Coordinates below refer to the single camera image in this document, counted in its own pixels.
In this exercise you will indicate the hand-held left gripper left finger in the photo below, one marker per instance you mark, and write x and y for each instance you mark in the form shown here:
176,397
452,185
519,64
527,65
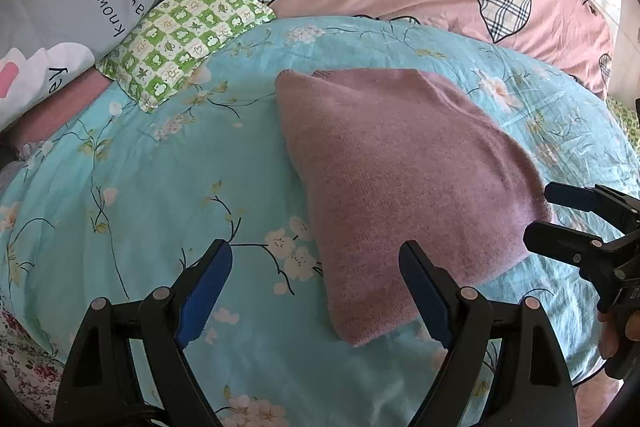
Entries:
204,299

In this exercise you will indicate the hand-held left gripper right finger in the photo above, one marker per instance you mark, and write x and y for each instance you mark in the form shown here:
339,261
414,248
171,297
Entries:
426,299

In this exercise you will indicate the person's right hand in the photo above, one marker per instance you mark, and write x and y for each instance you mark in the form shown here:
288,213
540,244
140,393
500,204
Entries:
608,334

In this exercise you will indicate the mauve knit sweater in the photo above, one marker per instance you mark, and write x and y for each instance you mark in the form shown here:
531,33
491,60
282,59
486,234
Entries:
390,187

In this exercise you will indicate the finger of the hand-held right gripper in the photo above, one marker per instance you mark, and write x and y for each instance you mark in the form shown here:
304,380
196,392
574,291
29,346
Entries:
560,242
595,199

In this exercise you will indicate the floral print bed sheet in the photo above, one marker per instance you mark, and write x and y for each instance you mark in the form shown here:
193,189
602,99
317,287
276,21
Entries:
25,357

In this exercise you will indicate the turquoise floral blanket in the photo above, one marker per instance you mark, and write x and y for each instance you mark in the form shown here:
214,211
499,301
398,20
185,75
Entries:
150,187

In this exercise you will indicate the dusty pink bed sheet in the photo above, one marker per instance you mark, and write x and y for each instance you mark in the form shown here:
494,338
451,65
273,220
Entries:
60,107

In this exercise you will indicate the green checkered pillow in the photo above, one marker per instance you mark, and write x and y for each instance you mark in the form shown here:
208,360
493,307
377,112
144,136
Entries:
185,37

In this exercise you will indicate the green patterned cloth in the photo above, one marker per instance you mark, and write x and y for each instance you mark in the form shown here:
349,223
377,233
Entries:
627,122

